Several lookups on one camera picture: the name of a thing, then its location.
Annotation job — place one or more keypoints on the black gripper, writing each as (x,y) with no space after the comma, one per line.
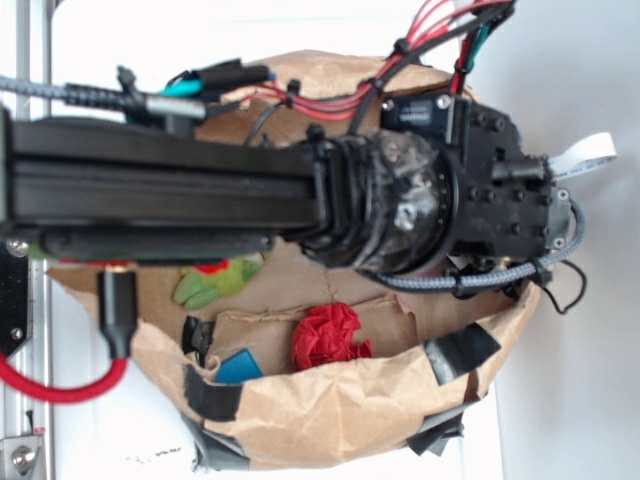
(494,200)

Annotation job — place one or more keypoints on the blue flat block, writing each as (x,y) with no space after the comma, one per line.
(238,368)

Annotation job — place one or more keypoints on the aluminium extrusion rail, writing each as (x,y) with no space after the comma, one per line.
(27,425)

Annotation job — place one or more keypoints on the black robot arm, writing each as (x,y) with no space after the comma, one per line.
(77,190)

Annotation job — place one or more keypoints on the brown paper bag tray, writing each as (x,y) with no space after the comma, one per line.
(432,356)

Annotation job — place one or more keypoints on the red crumpled paper ball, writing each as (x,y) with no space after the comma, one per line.
(326,335)

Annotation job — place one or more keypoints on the green plush toy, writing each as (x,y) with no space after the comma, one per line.
(201,285)

